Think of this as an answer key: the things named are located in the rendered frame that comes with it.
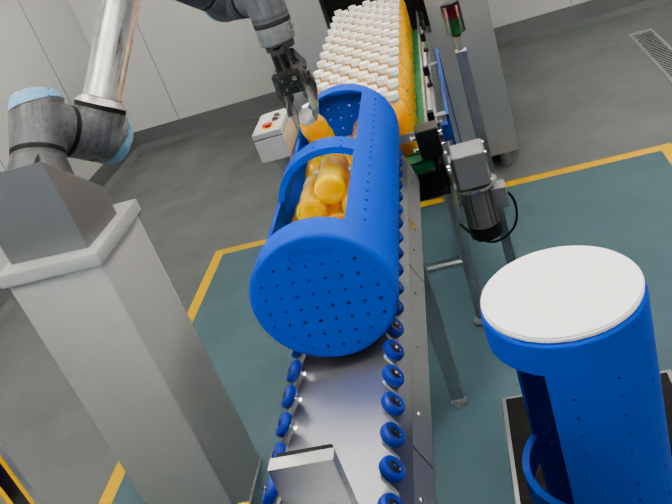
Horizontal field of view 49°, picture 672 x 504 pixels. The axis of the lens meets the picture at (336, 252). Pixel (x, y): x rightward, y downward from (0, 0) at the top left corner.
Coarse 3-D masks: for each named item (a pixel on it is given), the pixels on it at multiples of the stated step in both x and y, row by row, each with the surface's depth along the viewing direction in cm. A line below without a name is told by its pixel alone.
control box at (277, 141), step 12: (276, 120) 243; (288, 120) 248; (264, 132) 236; (276, 132) 236; (288, 132) 244; (264, 144) 238; (276, 144) 238; (288, 144) 240; (264, 156) 240; (276, 156) 240; (288, 156) 240
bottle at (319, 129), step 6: (318, 120) 190; (324, 120) 192; (300, 126) 192; (306, 126) 190; (312, 126) 189; (318, 126) 190; (324, 126) 191; (306, 132) 191; (312, 132) 190; (318, 132) 191; (324, 132) 192; (330, 132) 196; (306, 138) 194; (312, 138) 192; (318, 138) 193
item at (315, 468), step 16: (304, 448) 109; (320, 448) 108; (272, 464) 107; (288, 464) 106; (304, 464) 105; (320, 464) 105; (336, 464) 105; (272, 480) 107; (288, 480) 107; (304, 480) 107; (320, 480) 107; (336, 480) 106; (288, 496) 109; (304, 496) 109; (320, 496) 108; (336, 496) 108; (352, 496) 109
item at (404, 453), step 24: (408, 240) 186; (408, 264) 176; (408, 288) 167; (408, 312) 159; (408, 336) 151; (408, 360) 144; (384, 384) 135; (408, 384) 138; (408, 408) 133; (408, 432) 127; (408, 456) 123; (384, 480) 115; (408, 480) 118
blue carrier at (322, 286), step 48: (336, 96) 209; (336, 144) 169; (384, 144) 180; (288, 192) 185; (384, 192) 158; (288, 240) 134; (336, 240) 133; (384, 240) 141; (288, 288) 139; (336, 288) 138; (384, 288) 137; (288, 336) 145; (336, 336) 144
